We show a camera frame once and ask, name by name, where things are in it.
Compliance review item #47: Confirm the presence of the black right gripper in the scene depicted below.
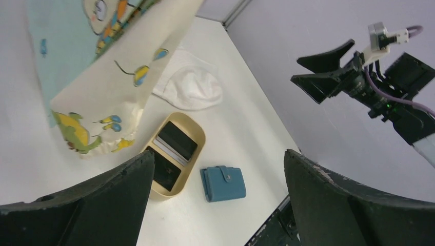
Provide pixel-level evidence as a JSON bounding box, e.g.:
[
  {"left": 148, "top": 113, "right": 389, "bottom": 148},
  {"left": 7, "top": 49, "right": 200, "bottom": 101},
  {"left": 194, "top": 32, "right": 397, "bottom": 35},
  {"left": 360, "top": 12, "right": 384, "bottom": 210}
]
[{"left": 290, "top": 39, "right": 388, "bottom": 112}]

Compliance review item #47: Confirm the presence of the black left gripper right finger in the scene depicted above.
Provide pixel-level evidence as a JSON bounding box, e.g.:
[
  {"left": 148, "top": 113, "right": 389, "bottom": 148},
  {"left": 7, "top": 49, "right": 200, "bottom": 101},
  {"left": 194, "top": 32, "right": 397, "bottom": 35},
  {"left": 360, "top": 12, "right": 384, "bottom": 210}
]
[{"left": 284, "top": 149, "right": 434, "bottom": 245}]

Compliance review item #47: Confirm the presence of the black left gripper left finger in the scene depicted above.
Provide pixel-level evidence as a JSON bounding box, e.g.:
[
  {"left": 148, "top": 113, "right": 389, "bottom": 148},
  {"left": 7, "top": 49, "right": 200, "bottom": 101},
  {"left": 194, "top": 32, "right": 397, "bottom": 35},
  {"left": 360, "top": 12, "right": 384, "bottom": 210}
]
[{"left": 1, "top": 151, "right": 155, "bottom": 245}]

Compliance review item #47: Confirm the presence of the black card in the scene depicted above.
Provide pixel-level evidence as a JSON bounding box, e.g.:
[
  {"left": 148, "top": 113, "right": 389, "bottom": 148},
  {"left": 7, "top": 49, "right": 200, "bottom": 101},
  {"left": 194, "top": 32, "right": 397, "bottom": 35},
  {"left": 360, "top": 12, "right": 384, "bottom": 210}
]
[
  {"left": 145, "top": 146, "right": 181, "bottom": 192},
  {"left": 157, "top": 121, "right": 197, "bottom": 161}
]

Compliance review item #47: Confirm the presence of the white silver card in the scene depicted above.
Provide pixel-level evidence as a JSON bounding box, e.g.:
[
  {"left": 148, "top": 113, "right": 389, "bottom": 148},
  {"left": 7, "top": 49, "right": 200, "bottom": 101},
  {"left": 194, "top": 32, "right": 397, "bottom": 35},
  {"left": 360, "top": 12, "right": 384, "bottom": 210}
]
[{"left": 153, "top": 136, "right": 188, "bottom": 167}]

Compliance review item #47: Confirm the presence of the blue leather card holder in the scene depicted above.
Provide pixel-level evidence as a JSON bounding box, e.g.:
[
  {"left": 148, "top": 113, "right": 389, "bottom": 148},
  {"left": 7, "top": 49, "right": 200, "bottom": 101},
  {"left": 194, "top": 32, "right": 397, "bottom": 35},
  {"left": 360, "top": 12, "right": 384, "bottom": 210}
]
[{"left": 200, "top": 166, "right": 247, "bottom": 202}]

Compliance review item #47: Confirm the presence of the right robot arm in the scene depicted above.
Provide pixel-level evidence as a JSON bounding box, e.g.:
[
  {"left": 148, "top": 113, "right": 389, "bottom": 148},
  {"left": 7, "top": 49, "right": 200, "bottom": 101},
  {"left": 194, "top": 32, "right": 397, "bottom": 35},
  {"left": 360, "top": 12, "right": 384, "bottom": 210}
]
[{"left": 290, "top": 39, "right": 434, "bottom": 166}]

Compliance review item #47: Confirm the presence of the beige oval tray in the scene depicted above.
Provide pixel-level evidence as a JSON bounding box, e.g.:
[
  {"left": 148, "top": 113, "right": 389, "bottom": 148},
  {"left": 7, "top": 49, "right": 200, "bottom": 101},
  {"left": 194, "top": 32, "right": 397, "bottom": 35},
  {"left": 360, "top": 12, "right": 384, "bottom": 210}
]
[{"left": 142, "top": 112, "right": 206, "bottom": 201}]

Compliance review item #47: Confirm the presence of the white crumpled cloth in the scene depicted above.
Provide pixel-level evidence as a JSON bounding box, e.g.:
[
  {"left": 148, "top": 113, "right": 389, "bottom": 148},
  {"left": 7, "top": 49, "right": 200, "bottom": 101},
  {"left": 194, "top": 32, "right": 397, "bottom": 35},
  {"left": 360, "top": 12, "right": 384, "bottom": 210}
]
[{"left": 152, "top": 48, "right": 223, "bottom": 111}]

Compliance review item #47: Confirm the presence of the dinosaur print hanging cloth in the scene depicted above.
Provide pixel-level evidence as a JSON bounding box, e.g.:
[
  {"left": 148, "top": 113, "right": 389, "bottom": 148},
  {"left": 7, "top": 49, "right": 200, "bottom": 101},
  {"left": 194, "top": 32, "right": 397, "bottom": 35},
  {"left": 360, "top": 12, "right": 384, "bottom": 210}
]
[{"left": 26, "top": 0, "right": 202, "bottom": 158}]

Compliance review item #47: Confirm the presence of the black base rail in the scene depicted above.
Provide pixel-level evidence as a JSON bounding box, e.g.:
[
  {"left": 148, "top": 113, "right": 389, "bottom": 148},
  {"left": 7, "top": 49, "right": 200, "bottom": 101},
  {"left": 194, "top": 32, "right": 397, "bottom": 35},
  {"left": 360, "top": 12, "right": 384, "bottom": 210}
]
[{"left": 246, "top": 195, "right": 301, "bottom": 246}]

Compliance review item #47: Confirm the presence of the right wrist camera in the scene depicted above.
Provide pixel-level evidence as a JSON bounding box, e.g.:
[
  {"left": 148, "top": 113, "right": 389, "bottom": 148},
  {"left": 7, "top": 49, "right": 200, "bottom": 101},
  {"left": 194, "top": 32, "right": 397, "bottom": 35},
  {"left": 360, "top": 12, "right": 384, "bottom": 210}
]
[{"left": 362, "top": 22, "right": 409, "bottom": 67}]

